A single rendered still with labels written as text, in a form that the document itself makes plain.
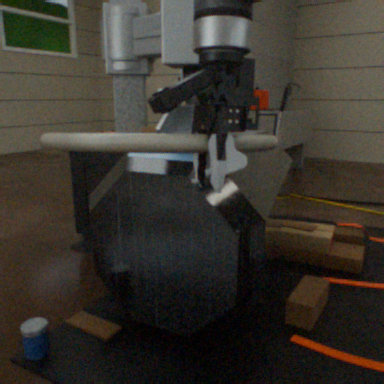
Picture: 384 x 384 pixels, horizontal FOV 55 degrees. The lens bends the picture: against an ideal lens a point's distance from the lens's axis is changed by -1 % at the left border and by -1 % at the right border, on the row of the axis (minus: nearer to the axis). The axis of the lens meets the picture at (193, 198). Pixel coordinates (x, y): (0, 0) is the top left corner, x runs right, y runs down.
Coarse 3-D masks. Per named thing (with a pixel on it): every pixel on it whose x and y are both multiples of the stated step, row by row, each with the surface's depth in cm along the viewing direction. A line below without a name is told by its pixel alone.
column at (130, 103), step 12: (120, 0) 219; (132, 0) 220; (120, 84) 232; (132, 84) 232; (144, 84) 235; (120, 96) 234; (132, 96) 234; (144, 96) 240; (120, 108) 236; (132, 108) 236; (144, 108) 238; (120, 120) 238; (132, 120) 238; (144, 120) 239; (120, 132) 240; (132, 132) 240
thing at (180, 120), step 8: (176, 112) 127; (184, 112) 126; (192, 112) 126; (160, 120) 107; (168, 120) 113; (176, 120) 120; (184, 120) 119; (192, 120) 119; (160, 128) 102; (168, 128) 113; (176, 128) 113; (184, 128) 113
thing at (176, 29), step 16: (176, 0) 123; (192, 0) 122; (176, 16) 124; (192, 16) 123; (176, 32) 125; (192, 32) 125; (176, 48) 127; (192, 48) 126; (176, 64) 129; (192, 64) 128
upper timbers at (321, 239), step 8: (312, 224) 243; (320, 224) 243; (288, 232) 229; (296, 232) 228; (304, 232) 228; (312, 232) 228; (320, 232) 228; (328, 232) 229; (280, 240) 233; (288, 240) 230; (296, 240) 228; (304, 240) 226; (312, 240) 224; (320, 240) 221; (328, 240) 219; (304, 248) 227; (312, 248) 225; (320, 248) 223; (328, 248) 220
